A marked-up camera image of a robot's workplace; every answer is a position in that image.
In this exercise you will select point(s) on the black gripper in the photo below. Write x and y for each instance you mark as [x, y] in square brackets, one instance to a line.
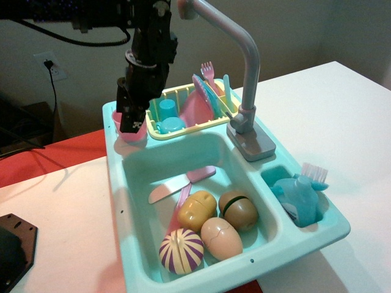
[141, 84]

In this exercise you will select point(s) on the pink toy cup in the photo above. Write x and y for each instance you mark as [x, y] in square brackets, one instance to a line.
[128, 136]

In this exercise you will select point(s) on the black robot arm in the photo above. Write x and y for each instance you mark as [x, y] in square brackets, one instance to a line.
[146, 25]

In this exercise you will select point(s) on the blue toy cup upright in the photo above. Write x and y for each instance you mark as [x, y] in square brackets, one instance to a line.
[167, 109]

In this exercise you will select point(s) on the blue toy cup lying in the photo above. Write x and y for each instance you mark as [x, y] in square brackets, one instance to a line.
[169, 125]

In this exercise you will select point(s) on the teal toy sink unit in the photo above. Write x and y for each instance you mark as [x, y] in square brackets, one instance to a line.
[136, 169]

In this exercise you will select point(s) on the pink toy plate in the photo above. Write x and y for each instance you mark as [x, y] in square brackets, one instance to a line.
[195, 110]

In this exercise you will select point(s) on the yellow dish rack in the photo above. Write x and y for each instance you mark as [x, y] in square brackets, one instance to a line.
[179, 95]

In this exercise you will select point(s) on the blue toy plate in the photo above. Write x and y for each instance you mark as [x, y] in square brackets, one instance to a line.
[207, 94]

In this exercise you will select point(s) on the pink toy fork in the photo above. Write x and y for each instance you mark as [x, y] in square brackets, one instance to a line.
[207, 72]

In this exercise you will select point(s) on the yellow toy potato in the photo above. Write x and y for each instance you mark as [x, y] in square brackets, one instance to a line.
[196, 210]

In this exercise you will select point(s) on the grey toy faucet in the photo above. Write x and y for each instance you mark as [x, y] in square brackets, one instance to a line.
[252, 142]

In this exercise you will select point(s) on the pink toy spatula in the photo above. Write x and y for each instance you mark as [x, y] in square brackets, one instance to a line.
[174, 223]

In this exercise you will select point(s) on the red cloth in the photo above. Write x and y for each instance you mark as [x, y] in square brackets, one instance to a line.
[54, 157]

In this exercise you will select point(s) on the brown toy kiwi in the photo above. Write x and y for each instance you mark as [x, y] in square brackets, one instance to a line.
[237, 209]

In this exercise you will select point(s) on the purple striped toy onion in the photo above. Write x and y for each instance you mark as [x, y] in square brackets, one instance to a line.
[181, 251]

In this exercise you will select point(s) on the toy cracked egg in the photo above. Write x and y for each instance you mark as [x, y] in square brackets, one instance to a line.
[221, 239]

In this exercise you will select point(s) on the blue toy soap bottle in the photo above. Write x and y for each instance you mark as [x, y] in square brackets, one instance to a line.
[298, 198]

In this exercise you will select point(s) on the blue dish brush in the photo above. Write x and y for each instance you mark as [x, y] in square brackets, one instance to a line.
[316, 174]

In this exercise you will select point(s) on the white wall outlet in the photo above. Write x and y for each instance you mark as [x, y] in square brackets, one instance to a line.
[50, 66]

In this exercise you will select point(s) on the white toy knife pink handle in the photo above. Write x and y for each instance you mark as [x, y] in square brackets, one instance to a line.
[178, 182]

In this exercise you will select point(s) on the blue toy utensil handle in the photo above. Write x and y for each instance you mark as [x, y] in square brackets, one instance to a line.
[227, 91]

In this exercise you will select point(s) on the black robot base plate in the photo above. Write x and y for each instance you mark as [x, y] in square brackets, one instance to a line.
[18, 246]

